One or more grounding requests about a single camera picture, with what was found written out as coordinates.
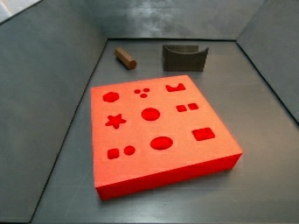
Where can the dark grey curved holder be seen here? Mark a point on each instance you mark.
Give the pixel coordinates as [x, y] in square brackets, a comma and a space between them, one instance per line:
[184, 58]

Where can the red foam shape-sorting block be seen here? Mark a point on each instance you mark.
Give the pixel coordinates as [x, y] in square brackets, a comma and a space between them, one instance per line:
[156, 135]

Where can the brown hexagonal wooden peg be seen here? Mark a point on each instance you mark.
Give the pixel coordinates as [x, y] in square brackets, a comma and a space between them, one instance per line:
[125, 58]

